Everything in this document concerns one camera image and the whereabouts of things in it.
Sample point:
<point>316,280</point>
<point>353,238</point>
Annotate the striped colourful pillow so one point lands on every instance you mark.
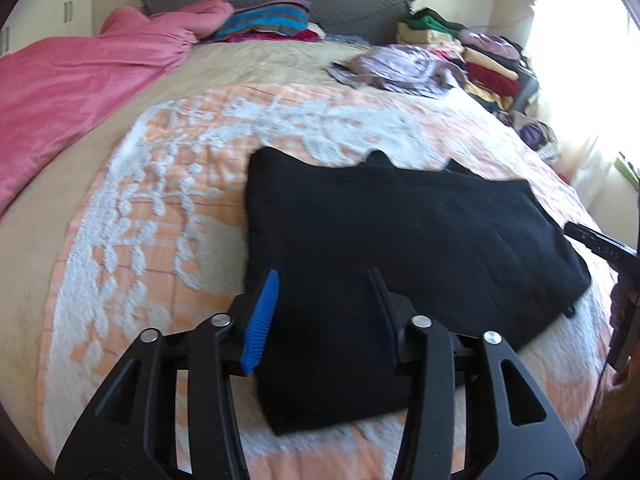
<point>285,18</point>

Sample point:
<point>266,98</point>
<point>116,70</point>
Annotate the tan fleece sleeve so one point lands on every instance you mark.
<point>610,440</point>

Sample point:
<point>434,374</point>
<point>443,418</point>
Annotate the right hand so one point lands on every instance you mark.
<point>622,292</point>

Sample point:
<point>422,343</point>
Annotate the black long-sleeve shirt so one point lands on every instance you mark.
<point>470,253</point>

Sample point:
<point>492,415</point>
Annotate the pile of folded clothes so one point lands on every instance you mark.
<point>498,74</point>

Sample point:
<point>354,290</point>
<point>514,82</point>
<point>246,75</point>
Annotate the orange white tufted blanket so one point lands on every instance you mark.
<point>160,241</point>

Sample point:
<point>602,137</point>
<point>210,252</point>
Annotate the cream built-in wardrobe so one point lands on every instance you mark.
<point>32,20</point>

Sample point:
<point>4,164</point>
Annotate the floral laundry basket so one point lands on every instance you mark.
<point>538,136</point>

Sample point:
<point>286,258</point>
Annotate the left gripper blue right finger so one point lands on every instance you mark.
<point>390,314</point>

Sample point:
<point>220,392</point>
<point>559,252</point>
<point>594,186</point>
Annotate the lilac crumpled garment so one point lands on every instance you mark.
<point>400,68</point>

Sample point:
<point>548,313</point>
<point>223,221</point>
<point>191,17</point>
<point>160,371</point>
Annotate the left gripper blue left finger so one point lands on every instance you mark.
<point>258,315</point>

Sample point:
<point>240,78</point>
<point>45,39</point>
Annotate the beige bed sheet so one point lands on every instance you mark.
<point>35,228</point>

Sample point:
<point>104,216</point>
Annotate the pink duvet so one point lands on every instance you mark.
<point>56,90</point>

